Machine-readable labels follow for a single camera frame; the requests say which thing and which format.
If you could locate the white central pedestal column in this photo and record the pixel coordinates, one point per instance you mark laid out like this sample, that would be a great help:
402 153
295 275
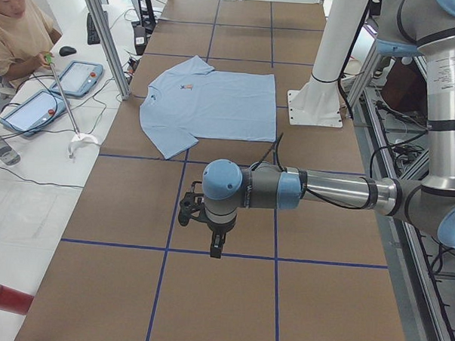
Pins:
317 103

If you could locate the aluminium frame rack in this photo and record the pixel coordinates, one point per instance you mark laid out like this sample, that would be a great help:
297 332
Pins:
422 269

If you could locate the light blue t-shirt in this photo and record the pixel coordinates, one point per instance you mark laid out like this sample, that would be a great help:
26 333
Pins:
192 100

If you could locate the black computer mouse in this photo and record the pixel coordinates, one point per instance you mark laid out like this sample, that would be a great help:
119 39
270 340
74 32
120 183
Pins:
66 51

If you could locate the reacher grabber stick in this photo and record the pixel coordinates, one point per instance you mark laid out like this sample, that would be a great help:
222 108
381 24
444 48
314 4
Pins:
78 137

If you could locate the seated person beige shirt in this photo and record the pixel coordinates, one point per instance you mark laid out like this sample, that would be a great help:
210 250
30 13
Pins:
27 34

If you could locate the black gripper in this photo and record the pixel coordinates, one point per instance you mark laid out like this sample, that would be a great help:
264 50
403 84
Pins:
219 228

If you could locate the black keyboard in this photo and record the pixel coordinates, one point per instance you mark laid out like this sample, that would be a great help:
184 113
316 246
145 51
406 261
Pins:
93 37

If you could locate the far blue teach pendant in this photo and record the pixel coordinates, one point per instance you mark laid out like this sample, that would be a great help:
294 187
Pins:
79 77

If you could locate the clear water bottle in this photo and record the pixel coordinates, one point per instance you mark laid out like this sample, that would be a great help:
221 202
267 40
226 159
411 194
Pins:
8 155

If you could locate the blue teach pendant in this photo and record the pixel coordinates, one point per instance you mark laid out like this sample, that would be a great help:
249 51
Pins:
35 114
79 77

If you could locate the near blue teach pendant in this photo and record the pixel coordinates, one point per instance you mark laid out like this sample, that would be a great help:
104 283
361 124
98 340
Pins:
35 114

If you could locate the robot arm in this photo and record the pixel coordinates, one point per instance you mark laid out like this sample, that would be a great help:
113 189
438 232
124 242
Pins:
406 28

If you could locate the red cylinder tube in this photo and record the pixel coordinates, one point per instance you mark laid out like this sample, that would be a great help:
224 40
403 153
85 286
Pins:
14 301

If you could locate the black power adapter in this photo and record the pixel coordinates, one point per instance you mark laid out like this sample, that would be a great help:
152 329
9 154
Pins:
140 40

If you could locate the aluminium frame post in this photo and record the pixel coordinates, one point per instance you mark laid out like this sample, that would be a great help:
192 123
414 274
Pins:
108 45

